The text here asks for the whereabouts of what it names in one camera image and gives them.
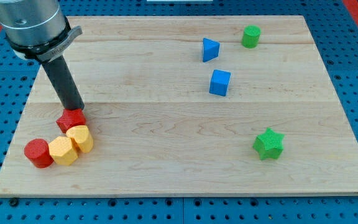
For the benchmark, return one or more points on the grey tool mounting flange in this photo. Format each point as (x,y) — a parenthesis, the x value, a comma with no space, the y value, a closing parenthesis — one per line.
(51,50)

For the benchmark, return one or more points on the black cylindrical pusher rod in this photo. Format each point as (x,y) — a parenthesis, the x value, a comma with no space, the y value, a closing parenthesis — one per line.
(63,83)

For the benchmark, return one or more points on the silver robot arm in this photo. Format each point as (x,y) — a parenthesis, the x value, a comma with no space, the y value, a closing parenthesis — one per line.
(38,30)

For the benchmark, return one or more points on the red pentagon block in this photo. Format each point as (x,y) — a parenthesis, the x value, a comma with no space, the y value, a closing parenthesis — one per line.
(70,118)

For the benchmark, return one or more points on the yellow rounded block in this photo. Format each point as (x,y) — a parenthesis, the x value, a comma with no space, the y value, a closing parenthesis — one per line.
(82,138)

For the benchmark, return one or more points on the yellow hexagon block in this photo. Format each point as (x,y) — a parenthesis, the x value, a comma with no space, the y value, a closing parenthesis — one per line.
(62,151)

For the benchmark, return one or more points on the red cylinder block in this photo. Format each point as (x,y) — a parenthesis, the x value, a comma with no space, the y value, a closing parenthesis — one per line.
(37,151)

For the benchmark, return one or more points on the wooden board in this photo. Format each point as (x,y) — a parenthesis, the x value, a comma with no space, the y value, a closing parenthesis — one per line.
(157,130)

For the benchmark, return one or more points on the blue triangle block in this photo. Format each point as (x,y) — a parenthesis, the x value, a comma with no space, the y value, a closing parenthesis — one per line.
(210,49)

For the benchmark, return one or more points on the blue cube block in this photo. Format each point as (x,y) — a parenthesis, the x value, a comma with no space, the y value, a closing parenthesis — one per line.
(219,82)

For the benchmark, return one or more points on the green cylinder block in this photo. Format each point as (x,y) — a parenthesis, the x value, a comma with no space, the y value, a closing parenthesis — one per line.
(250,38)

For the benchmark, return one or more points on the green star block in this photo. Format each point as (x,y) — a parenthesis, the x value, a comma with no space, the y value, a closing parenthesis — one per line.
(269,145)

